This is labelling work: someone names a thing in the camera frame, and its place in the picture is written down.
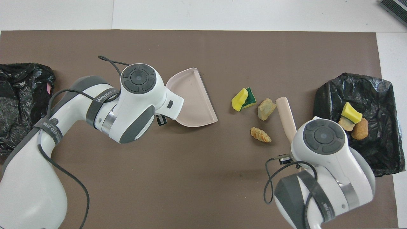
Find green topped sponge piece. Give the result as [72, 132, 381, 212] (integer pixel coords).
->
[242, 87, 257, 109]

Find beige brush black bristles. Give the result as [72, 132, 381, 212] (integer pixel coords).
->
[276, 97, 298, 143]

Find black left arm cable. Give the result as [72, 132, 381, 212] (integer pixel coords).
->
[37, 55, 131, 229]

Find ridged croissant piece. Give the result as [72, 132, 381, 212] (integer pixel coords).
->
[250, 127, 272, 143]

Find beige plastic dustpan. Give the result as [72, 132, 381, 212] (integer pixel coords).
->
[165, 67, 218, 128]

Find grey vent grille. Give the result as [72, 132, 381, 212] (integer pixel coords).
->
[379, 0, 407, 18]

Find tan bread chunk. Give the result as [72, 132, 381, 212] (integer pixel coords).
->
[258, 98, 278, 121]

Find small yellow green sponge wedge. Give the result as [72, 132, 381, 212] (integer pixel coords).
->
[341, 102, 363, 124]

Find brown bread roll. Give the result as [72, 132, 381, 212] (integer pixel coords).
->
[351, 117, 369, 140]

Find black bag bin pink tag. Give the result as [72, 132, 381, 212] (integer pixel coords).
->
[0, 63, 56, 153]

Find thick yellow sponge chunk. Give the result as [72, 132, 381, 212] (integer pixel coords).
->
[231, 88, 249, 112]

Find black bag lined bin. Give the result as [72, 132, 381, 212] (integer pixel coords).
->
[312, 73, 397, 177]

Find brown table mat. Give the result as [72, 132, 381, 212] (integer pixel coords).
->
[0, 30, 398, 229]

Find striped bread slice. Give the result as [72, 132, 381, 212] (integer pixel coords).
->
[338, 117, 355, 131]

